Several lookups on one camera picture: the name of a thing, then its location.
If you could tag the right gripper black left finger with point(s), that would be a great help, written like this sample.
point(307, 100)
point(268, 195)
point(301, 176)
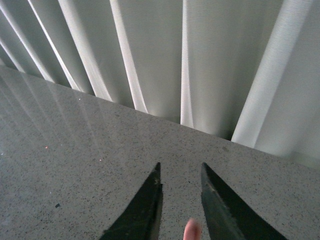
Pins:
point(142, 217)

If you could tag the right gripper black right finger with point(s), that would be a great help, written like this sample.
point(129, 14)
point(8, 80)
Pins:
point(228, 216)

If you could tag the pink chopstick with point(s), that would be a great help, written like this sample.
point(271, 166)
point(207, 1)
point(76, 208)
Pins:
point(192, 230)

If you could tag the white pleated curtain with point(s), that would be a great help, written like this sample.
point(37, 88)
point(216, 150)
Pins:
point(243, 70)

